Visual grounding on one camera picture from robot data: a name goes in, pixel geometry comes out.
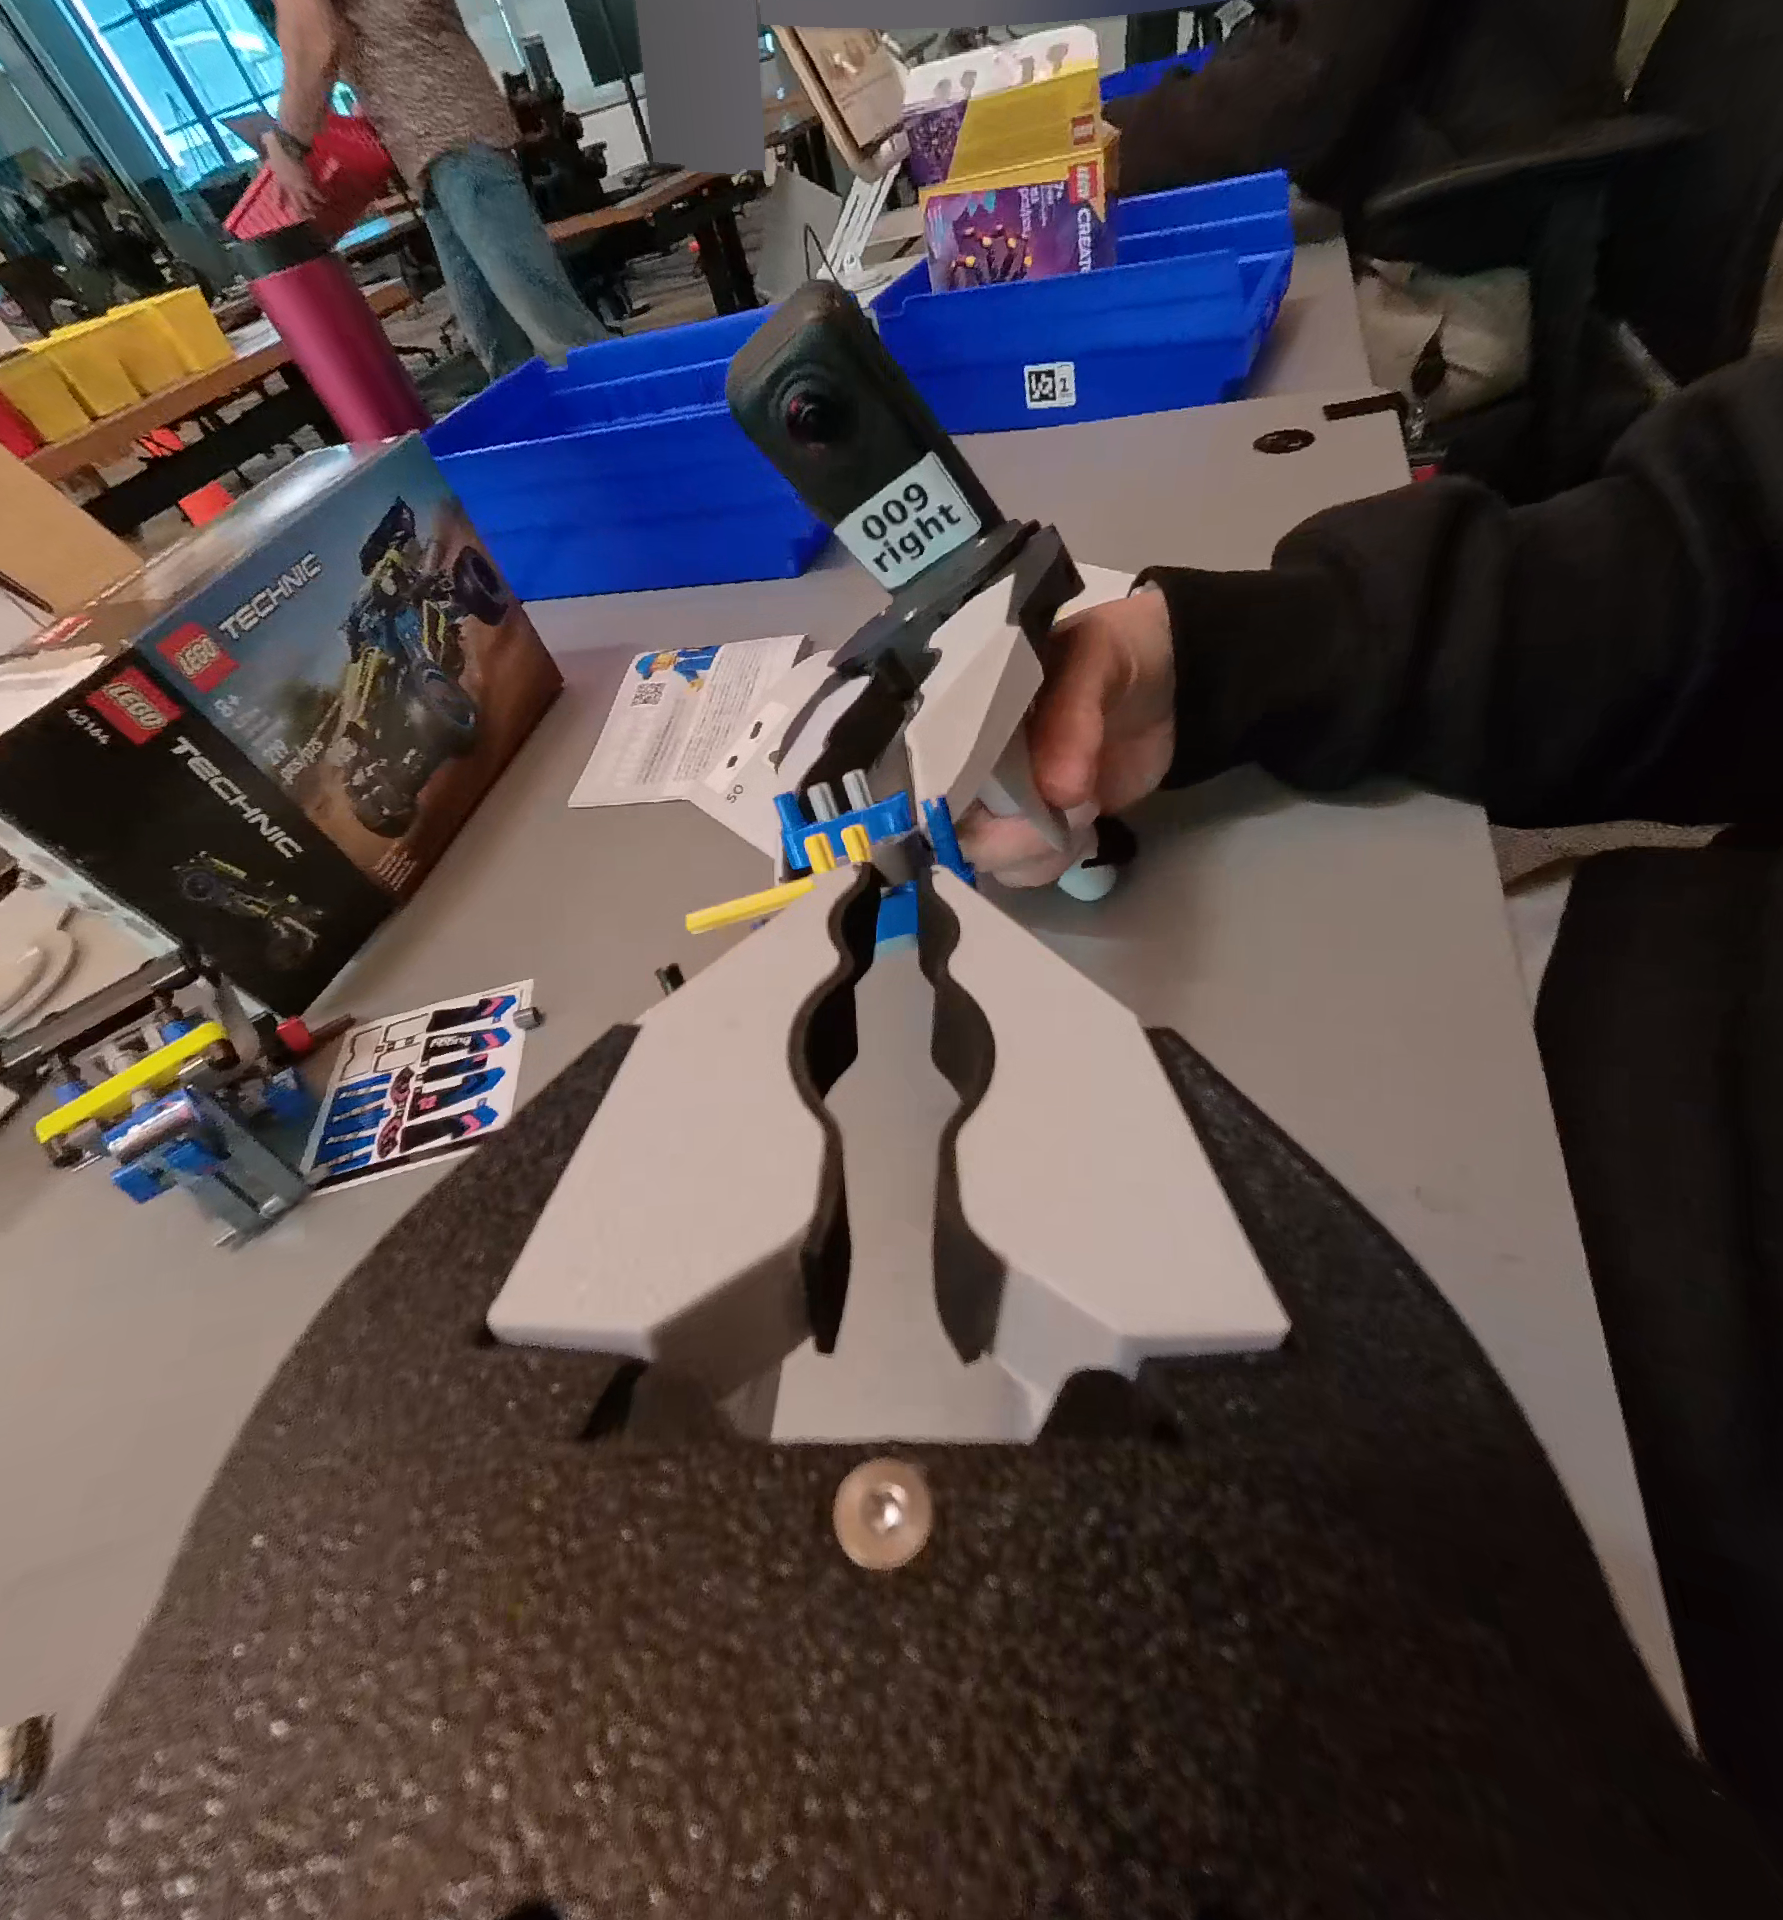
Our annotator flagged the blue plastic bin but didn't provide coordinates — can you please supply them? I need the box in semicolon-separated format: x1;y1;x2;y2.
868;249;1298;442
424;308;831;601
1101;169;1297;271

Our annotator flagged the purple toy set box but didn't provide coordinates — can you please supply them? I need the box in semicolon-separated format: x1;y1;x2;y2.
923;143;1120;296

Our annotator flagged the blue toy brick engine assembly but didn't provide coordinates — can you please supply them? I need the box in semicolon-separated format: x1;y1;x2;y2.
682;774;983;964

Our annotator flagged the white paper tag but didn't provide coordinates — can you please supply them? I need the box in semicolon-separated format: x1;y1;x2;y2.
688;697;831;843

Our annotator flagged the sticker sheet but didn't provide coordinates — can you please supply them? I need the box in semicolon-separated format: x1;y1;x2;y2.
297;977;536;1196

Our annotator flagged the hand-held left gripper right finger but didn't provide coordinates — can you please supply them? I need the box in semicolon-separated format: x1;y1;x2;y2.
904;872;1294;1446

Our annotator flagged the dark toy set box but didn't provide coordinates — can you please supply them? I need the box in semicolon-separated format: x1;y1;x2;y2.
0;432;566;1018

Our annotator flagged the magenta rolled mat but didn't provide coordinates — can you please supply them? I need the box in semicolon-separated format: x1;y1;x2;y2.
246;249;434;445

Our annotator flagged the beige cloth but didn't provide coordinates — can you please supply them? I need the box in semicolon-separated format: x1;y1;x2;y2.
1358;254;1537;439

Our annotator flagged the yellow toy set box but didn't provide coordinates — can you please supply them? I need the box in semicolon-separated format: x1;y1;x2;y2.
898;24;1106;191

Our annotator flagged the black office chair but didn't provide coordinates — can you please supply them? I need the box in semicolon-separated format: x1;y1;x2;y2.
1342;0;1783;497

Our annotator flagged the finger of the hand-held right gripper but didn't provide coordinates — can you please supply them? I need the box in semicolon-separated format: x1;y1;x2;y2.
824;646;923;785
898;576;1063;823

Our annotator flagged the person's right hand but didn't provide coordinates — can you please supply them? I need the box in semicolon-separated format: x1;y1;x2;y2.
963;585;1183;891

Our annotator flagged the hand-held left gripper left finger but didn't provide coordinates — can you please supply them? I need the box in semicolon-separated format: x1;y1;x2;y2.
487;877;879;1446

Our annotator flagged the red plastic basket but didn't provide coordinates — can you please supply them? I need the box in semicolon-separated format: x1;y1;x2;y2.
223;112;398;249

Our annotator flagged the partly built blue toy chassis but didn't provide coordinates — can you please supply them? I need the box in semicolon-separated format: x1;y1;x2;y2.
0;951;315;1246

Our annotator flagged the person's right forearm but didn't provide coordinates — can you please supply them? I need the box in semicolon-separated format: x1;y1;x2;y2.
1138;344;1783;834

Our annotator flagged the white paper leaflet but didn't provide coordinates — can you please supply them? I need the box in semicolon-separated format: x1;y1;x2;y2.
570;634;811;811

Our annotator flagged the person's black clothing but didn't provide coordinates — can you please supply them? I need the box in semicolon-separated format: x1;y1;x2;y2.
1534;818;1783;1804

